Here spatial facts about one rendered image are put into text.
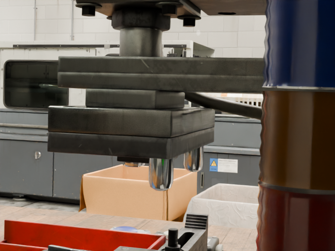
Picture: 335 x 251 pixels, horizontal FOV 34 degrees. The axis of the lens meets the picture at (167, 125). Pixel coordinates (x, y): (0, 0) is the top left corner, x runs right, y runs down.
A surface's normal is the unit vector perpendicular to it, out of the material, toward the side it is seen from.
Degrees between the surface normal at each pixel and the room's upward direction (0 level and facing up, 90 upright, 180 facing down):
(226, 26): 90
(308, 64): 76
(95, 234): 90
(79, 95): 90
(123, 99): 90
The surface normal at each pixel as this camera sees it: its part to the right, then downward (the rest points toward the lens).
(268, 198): -0.86, -0.25
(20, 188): -0.33, 0.04
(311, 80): -0.31, -0.21
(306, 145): -0.32, 0.28
